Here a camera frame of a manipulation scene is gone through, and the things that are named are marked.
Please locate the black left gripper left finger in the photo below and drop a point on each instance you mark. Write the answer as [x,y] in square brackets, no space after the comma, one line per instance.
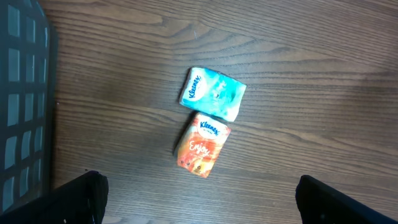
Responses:
[82,200]

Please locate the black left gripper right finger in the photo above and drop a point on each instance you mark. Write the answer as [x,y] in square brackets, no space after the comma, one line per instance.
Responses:
[319,203]

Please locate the grey plastic basket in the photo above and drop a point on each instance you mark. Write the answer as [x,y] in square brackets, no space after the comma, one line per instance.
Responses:
[29,50]

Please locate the orange tissue packet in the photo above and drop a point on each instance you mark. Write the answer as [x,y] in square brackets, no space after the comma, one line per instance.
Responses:
[201,144]

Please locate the green tissue packet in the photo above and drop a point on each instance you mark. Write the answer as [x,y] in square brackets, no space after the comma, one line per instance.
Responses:
[212,92]

